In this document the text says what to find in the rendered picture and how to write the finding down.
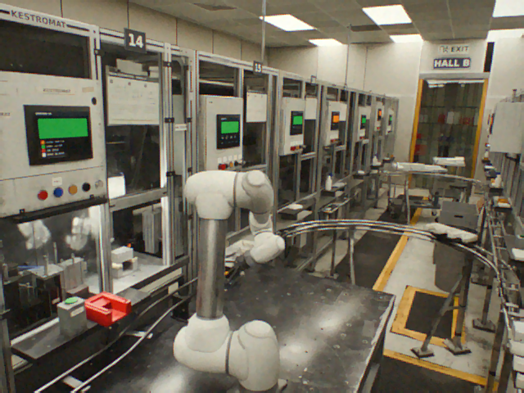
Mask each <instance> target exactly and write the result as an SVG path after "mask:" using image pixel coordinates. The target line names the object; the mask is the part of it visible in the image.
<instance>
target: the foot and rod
mask: <svg viewBox="0 0 524 393"><path fill-rule="evenodd" d="M109 214H110V228H111V250H112V251H113V250H115V249H118V248H120V247H122V246H123V239H122V238H119V237H114V231H113V215H112V212H109Z"/></svg>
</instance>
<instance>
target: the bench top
mask: <svg viewBox="0 0 524 393"><path fill-rule="evenodd" d="M245 274H246V276H245V277H241V278H240V279H239V282H240V283H241V285H236V284H230V283H229V282H228V283H225V284H224V307H223V314H224V315H225V317H226V318H227V320H228V325H229V328H230V331H233V332H235V331H238V330H239V329H240V327H242V326H243V325H245V324H247V323H250V322H254V321H261V322H264V323H267V324H268V325H269V326H270V327H271V328H273V330H274V331H275V333H276V335H277V338H278V344H279V350H280V365H279V373H278V379H282V380H285V381H287V387H286V388H285V389H283V390H282V392H281V393H358V391H359V388H360V385H361V383H362V381H363V378H364V376H365V374H366V372H367V370H368V366H369V364H370V362H371V359H372V357H373V354H374V351H375V349H376V346H377V343H378V341H379V338H380V336H381V334H382V331H383V328H384V327H385V324H386V321H387V318H388V315H389V313H390V311H391V309H392V307H393V305H394V303H395V298H396V295H394V294H390V293H385V292H382V291H376V290H372V289H368V288H365V287H361V286H357V285H354V284H349V283H346V282H340V281H337V280H332V279H328V278H321V277H318V276H314V275H311V274H307V273H300V272H296V271H292V270H289V269H283V268H279V267H275V266H271V265H267V264H258V265H256V266H255V267H250V268H248V269H246V270H245ZM302 275H304V277H303V276H302ZM305 292H307V294H305ZM345 294H347V295H345ZM291 307H292V308H293V309H290V308H291ZM170 308H172V305H171V306H170V307H168V308H166V309H164V310H163V311H161V312H160V313H158V314H156V315H154V316H153V317H151V319H149V320H147V321H146V322H145V323H143V324H142V325H140V326H138V327H136V328H135V329H134V330H133V331H137V332H147V331H148V330H149V329H150V328H151V327H152V325H153V324H154V323H155V322H157V321H158V320H159V319H160V318H161V316H162V315H163V314H164V313H165V312H167V311H168V310H169V309H170ZM171 314H172V311H171V312H170V313H169V314H167V315H166V316H165V318H164V319H163V320H162V321H161V322H160V323H159V324H158V326H157V327H155V328H154V329H153V330H152V331H151V332H150V333H151V334H152V335H151V337H150V338H145V339H144V340H143V341H142V342H141V343H140V344H139V345H138V346H137V347H136V348H135V349H134V351H133V352H132V353H131V354H130V355H128V356H127V357H126V358H125V359H122V360H121V361H120V362H119V363H118V364H117V365H115V366H114V367H113V368H111V369H109V370H108V371H107V372H105V373H103V374H102V375H101V376H100V377H98V378H97V379H95V380H94V381H93V382H92V383H90V384H88V386H90V388H89V389H87V390H86V391H85V392H84V393H227V390H229V389H230V388H232V387H233V386H234V384H235V383H236V382H237V379H236V378H235V377H234V376H232V375H230V374H225V373H204V372H199V371H196V370H193V369H190V368H187V367H185V366H183V365H182V364H180V363H179V362H178V361H177V360H176V358H175V357H174V340H175V337H176V336H177V335H178V332H179V331H180V330H181V329H182V328H184V327H188V323H183V322H180V321H178V320H175V319H172V318H170V315H171ZM140 339H141V337H136V336H130V335H123V336H122V337H120V338H119V339H118V340H117V341H116V342H115V343H113V344H112V345H111V346H110V347H108V348H107V349H106V351H104V352H103V353H102V354H100V355H99V356H98V357H96V358H95V359H92V360H91V361H89V362H87V363H86V364H85V365H83V366H82V367H80V368H78V369H77V370H75V371H73V372H72V373H71V374H69V375H70V376H71V377H73V378H75V379H77V380H79V381H81V382H85V381H87V380H88V379H89V378H90V377H93V376H95V375H96V374H97V373H99V372H101V371H102V370H103V369H104V368H106V367H107V366H109V365H110V364H112V363H113V362H115V361H116V360H117V359H118V358H119V357H121V356H122V355H124V354H126V353H127V352H128V351H129V349H130V348H131V347H132V346H133V345H135V344H136V343H137V342H138V341H139V340H140Z"/></svg>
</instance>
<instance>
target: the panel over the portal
mask: <svg viewBox="0 0 524 393"><path fill-rule="evenodd" d="M460 43H470V48H469V54H462V55H437V54H438V47H439V45H440V44H460ZM486 43H487V38H461V39H442V40H424V41H423V42H422V56H421V63H420V71H419V73H476V72H482V71H483V65H484V60H485V54H486ZM466 56H472V64H471V69H463V70H433V69H432V64H433V58H437V57H466Z"/></svg>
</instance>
